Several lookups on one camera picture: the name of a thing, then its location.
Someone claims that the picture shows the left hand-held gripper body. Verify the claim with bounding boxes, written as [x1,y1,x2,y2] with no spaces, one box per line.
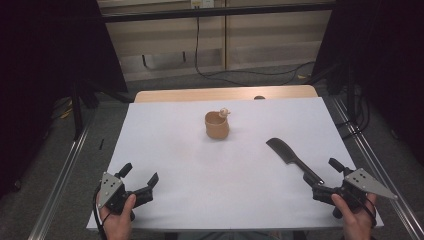
[97,171,138,222]

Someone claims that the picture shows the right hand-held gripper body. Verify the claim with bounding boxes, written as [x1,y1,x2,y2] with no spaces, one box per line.
[333,167,399,220]

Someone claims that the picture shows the black comb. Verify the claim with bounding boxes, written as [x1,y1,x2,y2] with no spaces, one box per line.
[265,137,325,186]

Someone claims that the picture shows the tan ceramic cup with figurine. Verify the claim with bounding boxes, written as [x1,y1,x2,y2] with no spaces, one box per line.
[204,107,232,140]

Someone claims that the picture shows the person's left hand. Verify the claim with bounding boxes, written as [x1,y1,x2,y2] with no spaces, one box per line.
[95,193,137,240]

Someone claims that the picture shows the person's right hand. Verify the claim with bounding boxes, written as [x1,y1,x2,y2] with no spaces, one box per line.
[330,192,378,240]

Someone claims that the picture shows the white table cover sheet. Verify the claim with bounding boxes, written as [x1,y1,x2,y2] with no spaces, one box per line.
[85,96,385,232]

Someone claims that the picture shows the black metal stand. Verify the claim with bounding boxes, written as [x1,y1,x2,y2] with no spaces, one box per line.
[70,78,133,141]
[324,63,359,116]

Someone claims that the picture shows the wooden table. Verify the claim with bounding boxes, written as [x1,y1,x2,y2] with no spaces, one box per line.
[133,84,320,104]

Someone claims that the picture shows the black curtain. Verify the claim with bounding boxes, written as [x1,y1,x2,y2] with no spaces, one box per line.
[311,0,424,166]
[0,0,129,198]

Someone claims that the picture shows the black horizontal bar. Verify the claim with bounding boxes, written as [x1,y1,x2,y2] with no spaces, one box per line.
[101,2,336,24]

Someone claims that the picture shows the aluminium floor rail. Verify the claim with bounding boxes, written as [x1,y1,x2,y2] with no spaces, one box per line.
[331,97,424,240]
[27,113,95,240]

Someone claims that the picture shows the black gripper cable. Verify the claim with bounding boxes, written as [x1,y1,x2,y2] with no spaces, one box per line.
[346,189,378,229]
[92,186,112,240]

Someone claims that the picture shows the black floor cables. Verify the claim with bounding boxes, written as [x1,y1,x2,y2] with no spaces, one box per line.
[335,87,372,140]

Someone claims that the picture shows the long black wall cable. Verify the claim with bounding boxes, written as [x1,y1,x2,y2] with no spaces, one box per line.
[194,15,317,87]

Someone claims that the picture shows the white wall socket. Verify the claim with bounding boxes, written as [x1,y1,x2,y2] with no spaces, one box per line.
[190,0,215,9]

